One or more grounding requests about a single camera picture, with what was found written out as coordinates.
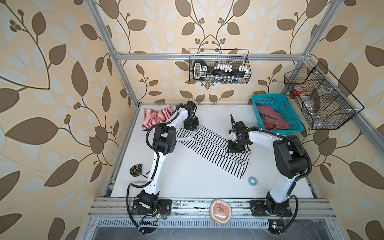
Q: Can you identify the back wire basket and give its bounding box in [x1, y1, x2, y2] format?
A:
[189, 48, 252, 85]

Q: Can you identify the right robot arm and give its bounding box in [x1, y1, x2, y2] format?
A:
[228, 117, 312, 235]

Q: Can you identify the black white striped tank top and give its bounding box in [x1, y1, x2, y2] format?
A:
[176, 125, 251, 179]

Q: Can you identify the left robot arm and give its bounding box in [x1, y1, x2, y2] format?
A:
[126, 101, 199, 235]

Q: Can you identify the pink round badge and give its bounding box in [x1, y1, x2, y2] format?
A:
[209, 199, 232, 226]

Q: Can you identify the maroon tank top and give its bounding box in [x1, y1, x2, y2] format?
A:
[257, 105, 290, 131]

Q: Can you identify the right wire basket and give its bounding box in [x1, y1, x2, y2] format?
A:
[284, 62, 365, 130]

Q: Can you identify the wire basket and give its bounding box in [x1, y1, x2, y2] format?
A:
[189, 48, 252, 85]
[284, 62, 365, 130]

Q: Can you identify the red striped folded tank top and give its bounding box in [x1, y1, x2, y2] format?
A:
[142, 106, 173, 131]

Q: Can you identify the black tool in basket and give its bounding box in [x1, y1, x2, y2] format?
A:
[191, 60, 251, 81]

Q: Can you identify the blue tape roll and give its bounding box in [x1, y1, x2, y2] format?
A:
[248, 177, 258, 187]

